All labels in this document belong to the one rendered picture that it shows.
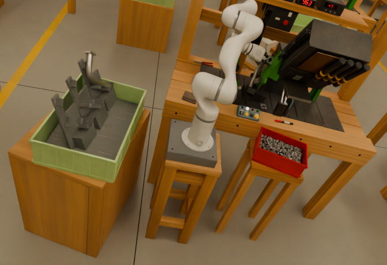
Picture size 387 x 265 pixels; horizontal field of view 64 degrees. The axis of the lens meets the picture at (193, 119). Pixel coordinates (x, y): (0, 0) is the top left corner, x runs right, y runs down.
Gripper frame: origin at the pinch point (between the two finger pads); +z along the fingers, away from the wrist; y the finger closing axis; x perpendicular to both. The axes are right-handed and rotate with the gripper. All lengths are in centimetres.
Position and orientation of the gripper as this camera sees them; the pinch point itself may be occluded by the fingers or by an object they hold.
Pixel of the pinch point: (268, 60)
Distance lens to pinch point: 223.9
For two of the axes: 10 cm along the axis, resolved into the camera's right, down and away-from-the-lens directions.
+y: 4.0, -9.1, 1.2
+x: -2.8, 0.0, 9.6
